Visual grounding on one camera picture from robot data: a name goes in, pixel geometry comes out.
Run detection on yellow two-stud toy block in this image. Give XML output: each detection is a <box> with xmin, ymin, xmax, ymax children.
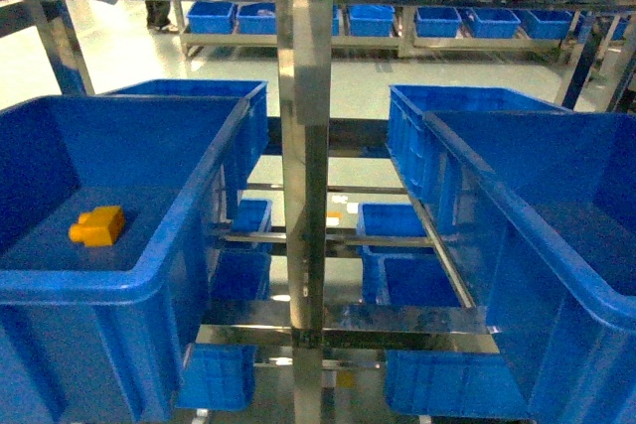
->
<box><xmin>68</xmin><ymin>206</ymin><xmax>126</xmax><ymax>247</ymax></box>

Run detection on blue bin rear right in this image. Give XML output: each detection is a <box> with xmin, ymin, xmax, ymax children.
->
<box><xmin>387</xmin><ymin>84</ymin><xmax>569</xmax><ymax>203</ymax></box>

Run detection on lower blue bin left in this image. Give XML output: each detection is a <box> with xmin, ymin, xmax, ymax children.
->
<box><xmin>176</xmin><ymin>251</ymin><xmax>271</xmax><ymax>411</ymax></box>

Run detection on lower blue bin right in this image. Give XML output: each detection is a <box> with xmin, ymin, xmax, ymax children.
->
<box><xmin>362</xmin><ymin>253</ymin><xmax>529</xmax><ymax>420</ymax></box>

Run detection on large blue bin right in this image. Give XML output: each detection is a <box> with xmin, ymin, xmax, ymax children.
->
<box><xmin>422</xmin><ymin>111</ymin><xmax>635</xmax><ymax>423</ymax></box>

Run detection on large blue bin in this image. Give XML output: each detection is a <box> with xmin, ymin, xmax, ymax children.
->
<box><xmin>422</xmin><ymin>111</ymin><xmax>635</xmax><ymax>423</ymax></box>
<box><xmin>1</xmin><ymin>96</ymin><xmax>248</xmax><ymax>423</ymax></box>

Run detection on person legs in background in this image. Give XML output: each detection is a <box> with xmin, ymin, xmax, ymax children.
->
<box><xmin>145</xmin><ymin>0</ymin><xmax>173</xmax><ymax>31</ymax></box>

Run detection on large blue bin left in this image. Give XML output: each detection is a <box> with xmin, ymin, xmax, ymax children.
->
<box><xmin>1</xmin><ymin>96</ymin><xmax>248</xmax><ymax>423</ymax></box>

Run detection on stainless steel rack post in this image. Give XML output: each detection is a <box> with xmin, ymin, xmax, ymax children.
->
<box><xmin>275</xmin><ymin>0</ymin><xmax>333</xmax><ymax>423</ymax></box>

